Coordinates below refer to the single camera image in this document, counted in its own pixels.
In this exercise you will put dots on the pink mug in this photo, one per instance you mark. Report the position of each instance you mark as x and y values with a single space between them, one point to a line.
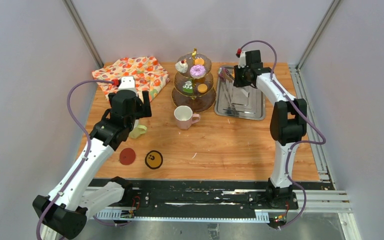
185 117

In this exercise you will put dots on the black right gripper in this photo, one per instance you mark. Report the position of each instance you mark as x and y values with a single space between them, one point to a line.
238 83

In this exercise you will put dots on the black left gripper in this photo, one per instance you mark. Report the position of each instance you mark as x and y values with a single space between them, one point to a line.
143 109

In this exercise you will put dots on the metal serving tray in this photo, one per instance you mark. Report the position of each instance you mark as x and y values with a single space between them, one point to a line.
237 102

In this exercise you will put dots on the white cup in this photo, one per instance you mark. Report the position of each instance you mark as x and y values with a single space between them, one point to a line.
138 130

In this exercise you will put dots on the green square cake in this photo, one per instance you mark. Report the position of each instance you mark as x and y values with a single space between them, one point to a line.
188 87

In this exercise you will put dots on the aluminium frame post left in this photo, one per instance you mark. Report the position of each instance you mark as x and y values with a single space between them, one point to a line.
72 10

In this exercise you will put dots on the orange round biscuit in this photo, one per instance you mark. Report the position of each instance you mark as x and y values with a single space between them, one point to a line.
199 61
202 88

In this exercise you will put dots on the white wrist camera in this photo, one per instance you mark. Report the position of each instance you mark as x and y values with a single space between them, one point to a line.
127 83
242 62

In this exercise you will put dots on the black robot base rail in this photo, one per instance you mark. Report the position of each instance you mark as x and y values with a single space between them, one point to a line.
203 199

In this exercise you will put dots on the three-tier glass cake stand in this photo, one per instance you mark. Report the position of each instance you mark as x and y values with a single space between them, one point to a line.
198 102

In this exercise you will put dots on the purple frosted donut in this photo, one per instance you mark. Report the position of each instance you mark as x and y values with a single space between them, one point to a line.
197 71

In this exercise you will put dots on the floral orange cloth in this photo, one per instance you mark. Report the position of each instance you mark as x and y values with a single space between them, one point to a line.
148 73

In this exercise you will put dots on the aluminium frame post right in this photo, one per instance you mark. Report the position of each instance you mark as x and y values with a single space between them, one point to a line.
330 12

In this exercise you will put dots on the aluminium frame post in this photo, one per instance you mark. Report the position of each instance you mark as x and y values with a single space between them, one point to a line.
72 10
330 12

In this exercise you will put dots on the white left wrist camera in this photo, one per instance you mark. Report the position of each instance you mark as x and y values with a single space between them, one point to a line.
127 83

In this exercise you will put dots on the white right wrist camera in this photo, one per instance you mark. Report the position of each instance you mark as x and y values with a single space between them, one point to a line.
242 62

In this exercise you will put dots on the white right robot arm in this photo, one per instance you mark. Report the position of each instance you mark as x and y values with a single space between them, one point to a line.
287 126

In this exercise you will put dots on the red round coaster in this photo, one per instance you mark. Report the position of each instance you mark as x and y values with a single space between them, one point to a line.
127 156

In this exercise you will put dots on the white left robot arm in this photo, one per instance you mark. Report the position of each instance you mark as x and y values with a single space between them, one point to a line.
64 211

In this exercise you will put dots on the white cream cupcake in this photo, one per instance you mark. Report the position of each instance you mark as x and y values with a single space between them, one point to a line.
182 66

